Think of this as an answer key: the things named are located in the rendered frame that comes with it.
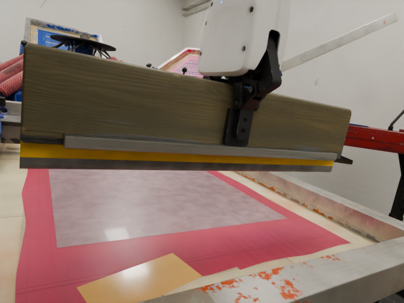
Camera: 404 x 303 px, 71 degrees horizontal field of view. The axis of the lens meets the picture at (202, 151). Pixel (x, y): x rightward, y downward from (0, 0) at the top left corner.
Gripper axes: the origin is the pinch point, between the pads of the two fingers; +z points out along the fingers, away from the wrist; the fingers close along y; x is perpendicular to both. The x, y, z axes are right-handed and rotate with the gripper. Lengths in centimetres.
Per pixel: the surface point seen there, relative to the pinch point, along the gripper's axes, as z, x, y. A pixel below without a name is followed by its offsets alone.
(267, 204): 14.7, 18.3, -9.0
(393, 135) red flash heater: 1, 115, -38
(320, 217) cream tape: 14.7, 24.0, -1.9
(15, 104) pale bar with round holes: 7, -24, -67
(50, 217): 14.8, -17.2, -10.4
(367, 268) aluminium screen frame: 11.2, 9.2, 14.1
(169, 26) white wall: -114, 173, -458
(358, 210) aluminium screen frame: 11.2, 25.7, 3.2
